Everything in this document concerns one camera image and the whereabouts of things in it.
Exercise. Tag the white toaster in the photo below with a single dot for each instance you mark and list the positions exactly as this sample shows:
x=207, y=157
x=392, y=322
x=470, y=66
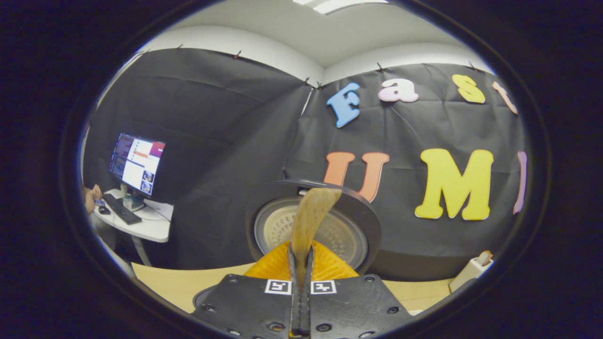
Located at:
x=466, y=278

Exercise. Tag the dark grey rice cooker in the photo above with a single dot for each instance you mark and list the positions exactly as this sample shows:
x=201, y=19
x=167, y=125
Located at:
x=348, y=235

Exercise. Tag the computer monitor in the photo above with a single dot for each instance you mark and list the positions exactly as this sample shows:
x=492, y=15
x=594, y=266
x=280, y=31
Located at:
x=136, y=162

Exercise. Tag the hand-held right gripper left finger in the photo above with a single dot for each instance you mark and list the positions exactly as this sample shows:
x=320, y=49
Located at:
x=245, y=306

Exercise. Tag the ceiling light panel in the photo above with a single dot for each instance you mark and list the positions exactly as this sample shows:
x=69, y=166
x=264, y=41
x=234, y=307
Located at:
x=339, y=4

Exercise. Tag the black keyboard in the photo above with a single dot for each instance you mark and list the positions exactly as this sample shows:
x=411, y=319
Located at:
x=122, y=209

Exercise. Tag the bread slice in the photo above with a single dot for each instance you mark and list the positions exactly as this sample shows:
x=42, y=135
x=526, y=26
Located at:
x=484, y=258

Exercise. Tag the black backdrop cloth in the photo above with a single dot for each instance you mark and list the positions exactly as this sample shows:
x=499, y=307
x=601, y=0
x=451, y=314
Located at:
x=226, y=155

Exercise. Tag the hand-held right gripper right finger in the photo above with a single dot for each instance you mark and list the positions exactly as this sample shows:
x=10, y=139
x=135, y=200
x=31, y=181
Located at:
x=358, y=306

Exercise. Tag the white side table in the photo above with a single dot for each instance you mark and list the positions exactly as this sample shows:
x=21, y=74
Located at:
x=150, y=228

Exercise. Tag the wooden spoon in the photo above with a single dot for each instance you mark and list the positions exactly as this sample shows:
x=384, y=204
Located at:
x=311, y=212

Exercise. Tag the black computer mouse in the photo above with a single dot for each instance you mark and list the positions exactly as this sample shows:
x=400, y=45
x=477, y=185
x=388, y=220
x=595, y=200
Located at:
x=104, y=210

